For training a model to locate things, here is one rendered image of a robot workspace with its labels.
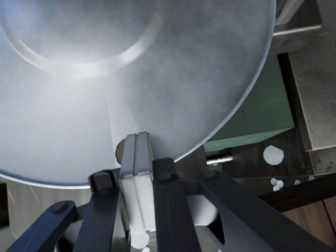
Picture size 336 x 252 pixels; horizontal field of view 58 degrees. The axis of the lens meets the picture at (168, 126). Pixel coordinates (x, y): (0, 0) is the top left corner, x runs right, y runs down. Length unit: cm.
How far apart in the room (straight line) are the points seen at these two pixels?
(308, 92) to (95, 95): 26
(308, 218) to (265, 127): 37
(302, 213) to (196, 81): 52
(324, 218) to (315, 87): 37
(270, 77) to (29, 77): 26
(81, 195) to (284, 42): 27
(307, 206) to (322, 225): 4
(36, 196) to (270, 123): 26
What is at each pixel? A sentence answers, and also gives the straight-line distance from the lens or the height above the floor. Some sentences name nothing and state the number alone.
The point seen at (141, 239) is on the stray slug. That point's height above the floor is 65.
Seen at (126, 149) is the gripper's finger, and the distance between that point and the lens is 17.
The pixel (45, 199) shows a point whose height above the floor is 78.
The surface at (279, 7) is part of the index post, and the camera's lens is 31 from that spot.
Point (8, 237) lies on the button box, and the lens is 52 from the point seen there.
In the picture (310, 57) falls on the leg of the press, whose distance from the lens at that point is 42.
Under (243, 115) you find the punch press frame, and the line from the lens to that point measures 37.
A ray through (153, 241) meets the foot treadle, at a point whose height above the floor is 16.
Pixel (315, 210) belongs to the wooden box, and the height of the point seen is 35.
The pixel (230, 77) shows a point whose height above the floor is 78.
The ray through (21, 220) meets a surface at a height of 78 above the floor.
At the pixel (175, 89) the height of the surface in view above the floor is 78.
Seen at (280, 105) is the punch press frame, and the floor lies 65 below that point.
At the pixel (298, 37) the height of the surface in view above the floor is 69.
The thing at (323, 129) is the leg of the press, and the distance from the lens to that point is 40.
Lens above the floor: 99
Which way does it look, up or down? 80 degrees down
